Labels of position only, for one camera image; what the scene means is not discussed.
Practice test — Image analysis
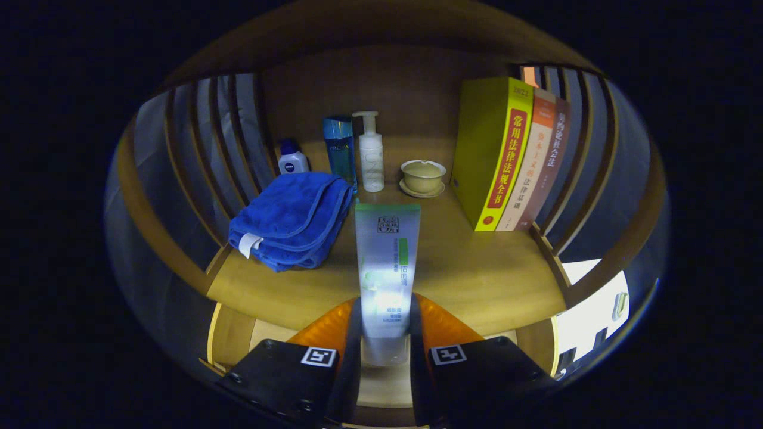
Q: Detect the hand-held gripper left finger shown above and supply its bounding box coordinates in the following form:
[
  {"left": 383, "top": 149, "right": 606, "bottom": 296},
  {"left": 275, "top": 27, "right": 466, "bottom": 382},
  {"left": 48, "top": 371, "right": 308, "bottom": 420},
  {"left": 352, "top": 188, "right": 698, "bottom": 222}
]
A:
[{"left": 216, "top": 297, "right": 364, "bottom": 428}]

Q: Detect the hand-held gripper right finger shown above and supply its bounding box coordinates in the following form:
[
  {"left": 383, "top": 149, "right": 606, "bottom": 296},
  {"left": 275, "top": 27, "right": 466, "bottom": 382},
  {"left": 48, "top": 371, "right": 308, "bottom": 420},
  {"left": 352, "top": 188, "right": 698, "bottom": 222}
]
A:
[{"left": 409, "top": 293, "right": 562, "bottom": 429}]

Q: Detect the white green cleanser tube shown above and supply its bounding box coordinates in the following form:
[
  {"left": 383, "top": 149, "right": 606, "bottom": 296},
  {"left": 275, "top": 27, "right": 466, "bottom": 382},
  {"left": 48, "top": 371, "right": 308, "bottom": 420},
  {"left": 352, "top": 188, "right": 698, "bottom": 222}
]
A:
[{"left": 355, "top": 201, "right": 421, "bottom": 367}]

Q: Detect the wooden countertop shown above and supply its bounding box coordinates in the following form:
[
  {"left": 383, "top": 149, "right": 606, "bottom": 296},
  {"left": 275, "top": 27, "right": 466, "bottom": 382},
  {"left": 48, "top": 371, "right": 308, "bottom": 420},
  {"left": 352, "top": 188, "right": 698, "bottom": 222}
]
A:
[{"left": 206, "top": 137, "right": 567, "bottom": 337}]

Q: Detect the white drawer cabinet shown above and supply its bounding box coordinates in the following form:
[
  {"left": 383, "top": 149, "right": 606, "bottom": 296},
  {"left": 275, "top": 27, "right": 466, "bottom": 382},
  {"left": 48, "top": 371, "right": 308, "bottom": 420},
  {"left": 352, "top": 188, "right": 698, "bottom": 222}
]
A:
[{"left": 554, "top": 258, "right": 631, "bottom": 370}]

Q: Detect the wooden cabinet with slatted shelf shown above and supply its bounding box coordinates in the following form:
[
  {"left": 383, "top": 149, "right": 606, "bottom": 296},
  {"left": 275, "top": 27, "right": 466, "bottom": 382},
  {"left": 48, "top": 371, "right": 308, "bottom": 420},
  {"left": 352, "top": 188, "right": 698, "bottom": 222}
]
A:
[{"left": 106, "top": 0, "right": 668, "bottom": 382}]

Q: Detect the folded blue towel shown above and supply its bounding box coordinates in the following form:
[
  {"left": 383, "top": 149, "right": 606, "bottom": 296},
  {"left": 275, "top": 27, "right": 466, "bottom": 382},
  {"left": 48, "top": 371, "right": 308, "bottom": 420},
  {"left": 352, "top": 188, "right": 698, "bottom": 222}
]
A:
[{"left": 228, "top": 172, "right": 354, "bottom": 273}]

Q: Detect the beige lidded tea cup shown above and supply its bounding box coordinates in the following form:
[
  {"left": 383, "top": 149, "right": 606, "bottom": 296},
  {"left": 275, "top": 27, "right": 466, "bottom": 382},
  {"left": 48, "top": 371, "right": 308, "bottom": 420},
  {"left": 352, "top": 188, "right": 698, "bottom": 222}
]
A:
[{"left": 399, "top": 159, "right": 447, "bottom": 198}]

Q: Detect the white pump bottle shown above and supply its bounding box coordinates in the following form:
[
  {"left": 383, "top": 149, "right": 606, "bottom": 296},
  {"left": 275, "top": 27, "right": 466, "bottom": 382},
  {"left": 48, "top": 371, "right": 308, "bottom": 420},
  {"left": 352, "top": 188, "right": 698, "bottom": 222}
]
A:
[{"left": 352, "top": 111, "right": 385, "bottom": 193}]

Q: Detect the small white blue-capped bottle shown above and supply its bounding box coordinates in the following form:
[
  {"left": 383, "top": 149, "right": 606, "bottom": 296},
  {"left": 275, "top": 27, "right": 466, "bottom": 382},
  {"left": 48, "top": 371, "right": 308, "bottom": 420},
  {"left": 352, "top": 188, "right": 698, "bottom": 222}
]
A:
[{"left": 278, "top": 139, "right": 311, "bottom": 175}]

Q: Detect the teal blue bottle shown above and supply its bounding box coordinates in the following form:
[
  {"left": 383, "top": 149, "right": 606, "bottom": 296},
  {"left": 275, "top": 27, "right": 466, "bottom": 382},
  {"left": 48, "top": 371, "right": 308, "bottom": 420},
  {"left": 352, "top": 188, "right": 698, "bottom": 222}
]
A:
[{"left": 322, "top": 116, "right": 358, "bottom": 192}]

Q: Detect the thick yellow book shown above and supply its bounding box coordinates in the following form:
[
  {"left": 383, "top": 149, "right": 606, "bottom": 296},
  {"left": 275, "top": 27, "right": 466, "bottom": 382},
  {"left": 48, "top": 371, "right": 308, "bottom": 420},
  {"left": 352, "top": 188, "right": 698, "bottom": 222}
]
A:
[{"left": 450, "top": 76, "right": 535, "bottom": 232}]

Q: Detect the brown spine book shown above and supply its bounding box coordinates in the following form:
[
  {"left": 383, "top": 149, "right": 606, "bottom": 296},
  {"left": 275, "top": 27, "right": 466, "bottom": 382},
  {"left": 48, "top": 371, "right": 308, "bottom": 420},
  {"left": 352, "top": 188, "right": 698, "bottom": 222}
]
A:
[{"left": 516, "top": 97, "right": 572, "bottom": 232}]

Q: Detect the orange spine book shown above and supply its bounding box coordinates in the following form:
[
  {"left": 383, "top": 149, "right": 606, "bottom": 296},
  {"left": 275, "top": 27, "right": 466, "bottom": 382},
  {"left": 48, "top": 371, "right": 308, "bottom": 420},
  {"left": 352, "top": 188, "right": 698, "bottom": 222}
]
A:
[{"left": 495, "top": 88, "right": 558, "bottom": 232}]

